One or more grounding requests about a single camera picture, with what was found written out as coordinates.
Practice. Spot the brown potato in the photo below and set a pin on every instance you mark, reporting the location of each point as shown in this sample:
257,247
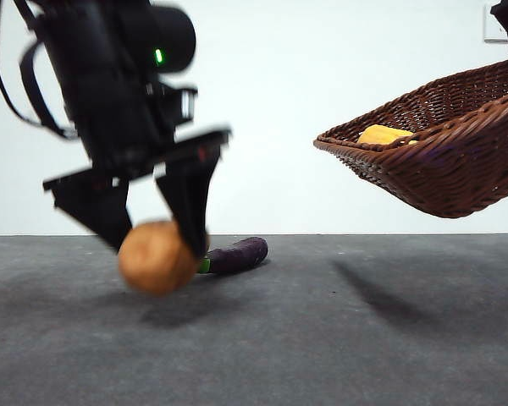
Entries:
152,262

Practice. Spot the brown woven wicker basket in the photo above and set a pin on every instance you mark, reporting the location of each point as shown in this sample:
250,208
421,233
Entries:
448,169

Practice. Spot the purple eggplant with green stem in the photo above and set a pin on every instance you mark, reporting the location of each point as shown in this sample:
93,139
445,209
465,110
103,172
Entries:
237,256

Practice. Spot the white wall socket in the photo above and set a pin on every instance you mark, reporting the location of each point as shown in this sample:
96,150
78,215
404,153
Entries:
493,31

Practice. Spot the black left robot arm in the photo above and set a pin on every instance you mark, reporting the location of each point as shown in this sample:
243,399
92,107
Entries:
101,84

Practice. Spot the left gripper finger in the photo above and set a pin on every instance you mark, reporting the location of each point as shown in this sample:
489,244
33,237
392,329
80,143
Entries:
190,194
97,207

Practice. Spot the yellow corn cob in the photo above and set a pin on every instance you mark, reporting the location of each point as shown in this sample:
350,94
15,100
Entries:
381,135

